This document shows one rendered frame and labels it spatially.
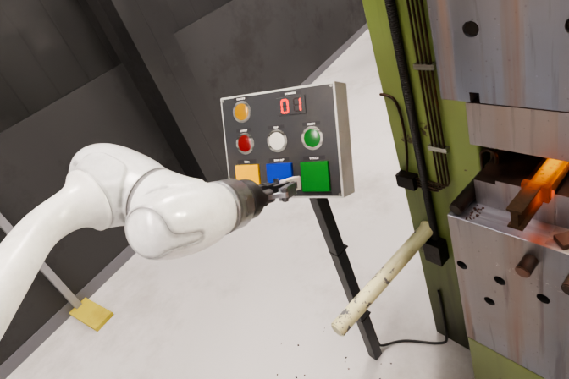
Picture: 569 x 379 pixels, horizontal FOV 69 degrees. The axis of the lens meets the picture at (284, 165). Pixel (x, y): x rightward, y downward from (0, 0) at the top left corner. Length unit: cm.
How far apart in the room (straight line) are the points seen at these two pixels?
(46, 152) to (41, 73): 44
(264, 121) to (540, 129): 61
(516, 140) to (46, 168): 237
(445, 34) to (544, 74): 17
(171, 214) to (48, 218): 17
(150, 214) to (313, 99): 57
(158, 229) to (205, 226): 7
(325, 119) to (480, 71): 37
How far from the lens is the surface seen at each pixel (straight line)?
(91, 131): 278
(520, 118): 82
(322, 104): 100
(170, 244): 57
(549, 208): 91
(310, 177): 101
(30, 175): 266
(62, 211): 65
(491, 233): 94
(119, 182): 66
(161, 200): 57
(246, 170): 111
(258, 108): 108
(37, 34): 273
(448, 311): 170
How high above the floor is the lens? 156
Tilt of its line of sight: 30 degrees down
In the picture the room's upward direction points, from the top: 22 degrees counter-clockwise
